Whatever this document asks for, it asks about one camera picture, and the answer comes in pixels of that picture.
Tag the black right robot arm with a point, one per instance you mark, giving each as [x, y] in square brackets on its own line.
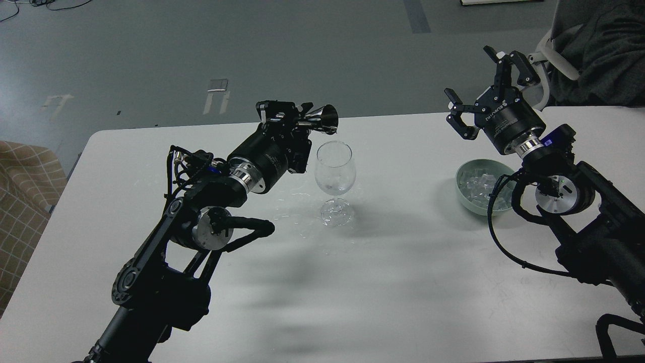
[599, 230]

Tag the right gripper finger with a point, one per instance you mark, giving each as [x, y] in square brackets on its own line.
[457, 108]
[513, 73]

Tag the clear wine glass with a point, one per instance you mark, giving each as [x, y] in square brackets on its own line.
[335, 175]

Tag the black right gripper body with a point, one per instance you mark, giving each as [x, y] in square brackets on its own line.
[507, 117]

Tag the person in grey clothes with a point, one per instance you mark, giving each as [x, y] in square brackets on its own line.
[604, 42]

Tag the steel cocktail jigger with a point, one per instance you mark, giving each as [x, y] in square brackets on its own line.
[324, 119]

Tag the clear ice cubes pile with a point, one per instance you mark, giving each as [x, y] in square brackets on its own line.
[475, 187]

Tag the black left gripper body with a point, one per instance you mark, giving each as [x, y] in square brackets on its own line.
[264, 157]

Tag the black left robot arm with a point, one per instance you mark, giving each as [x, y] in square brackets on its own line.
[166, 284]

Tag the green bowl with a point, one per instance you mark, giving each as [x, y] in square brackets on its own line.
[503, 171]

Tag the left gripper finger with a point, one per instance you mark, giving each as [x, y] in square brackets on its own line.
[298, 149]
[276, 117]

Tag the white office chair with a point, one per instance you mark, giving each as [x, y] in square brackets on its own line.
[545, 60]

